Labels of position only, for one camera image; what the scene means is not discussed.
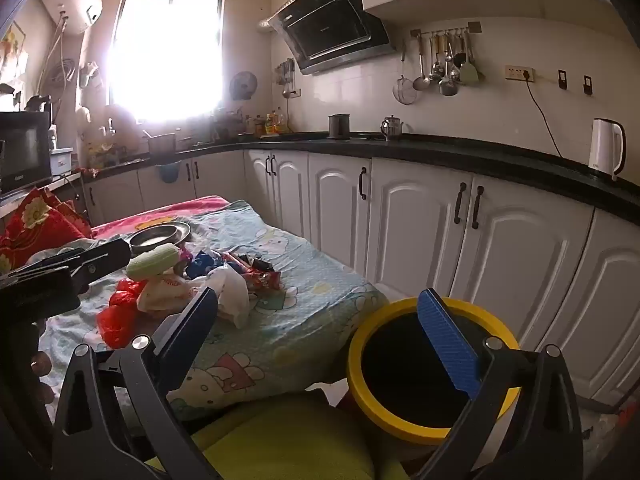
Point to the printed light blue blanket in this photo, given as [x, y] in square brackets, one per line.
[300, 310]

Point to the yellow trash bin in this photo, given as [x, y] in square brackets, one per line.
[400, 430]

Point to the row of hanging kitchen utensils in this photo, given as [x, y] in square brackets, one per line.
[447, 67]

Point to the metal cooking pot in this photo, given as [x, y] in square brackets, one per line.
[161, 144]

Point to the dark snack wrapper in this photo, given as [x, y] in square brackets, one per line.
[255, 261]

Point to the black microwave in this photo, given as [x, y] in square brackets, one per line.
[22, 155]

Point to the blue snack wrapper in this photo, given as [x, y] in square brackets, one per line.
[202, 262]

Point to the beige power strip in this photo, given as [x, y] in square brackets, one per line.
[520, 73]

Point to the white base cabinets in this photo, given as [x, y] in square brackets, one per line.
[415, 220]

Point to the red plastic bag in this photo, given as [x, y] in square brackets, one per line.
[117, 320]

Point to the white storage box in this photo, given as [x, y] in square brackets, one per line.
[61, 161]

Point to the black electric kettle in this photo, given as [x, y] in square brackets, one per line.
[37, 103]

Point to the window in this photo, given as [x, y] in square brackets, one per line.
[165, 55]

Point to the red snack bag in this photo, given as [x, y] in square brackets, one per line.
[262, 280]

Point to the group of condiment bottles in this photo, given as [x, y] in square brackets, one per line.
[274, 122]

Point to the black countertop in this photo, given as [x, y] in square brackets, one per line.
[450, 147]

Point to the person's left hand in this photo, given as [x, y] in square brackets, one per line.
[42, 367]

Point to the red floral pillow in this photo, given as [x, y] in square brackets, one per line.
[35, 220]

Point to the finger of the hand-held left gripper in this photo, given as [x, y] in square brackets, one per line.
[47, 262]
[102, 260]

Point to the person's green clothing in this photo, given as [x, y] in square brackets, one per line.
[290, 440]

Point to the small wall fan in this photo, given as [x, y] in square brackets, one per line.
[243, 85]

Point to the white electric kettle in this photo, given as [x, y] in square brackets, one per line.
[605, 147]

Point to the black wall hook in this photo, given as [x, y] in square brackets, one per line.
[587, 85]
[563, 79]

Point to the pink blanket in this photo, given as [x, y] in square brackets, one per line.
[165, 212]

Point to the metal plate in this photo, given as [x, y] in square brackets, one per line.
[160, 235]

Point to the white printed plastic bag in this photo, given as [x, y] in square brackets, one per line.
[160, 292]

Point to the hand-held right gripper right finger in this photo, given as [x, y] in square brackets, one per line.
[450, 345]

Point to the black range hood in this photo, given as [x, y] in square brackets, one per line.
[335, 30]

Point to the metal teapot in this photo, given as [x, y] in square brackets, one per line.
[392, 129]

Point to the wall poster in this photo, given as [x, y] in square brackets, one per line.
[12, 47]

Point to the green white packet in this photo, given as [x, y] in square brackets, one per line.
[150, 260]

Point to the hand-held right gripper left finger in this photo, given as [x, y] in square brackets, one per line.
[192, 325]

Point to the hanging utensil holder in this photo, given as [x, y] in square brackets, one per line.
[287, 77]

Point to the metal cup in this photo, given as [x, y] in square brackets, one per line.
[339, 126]

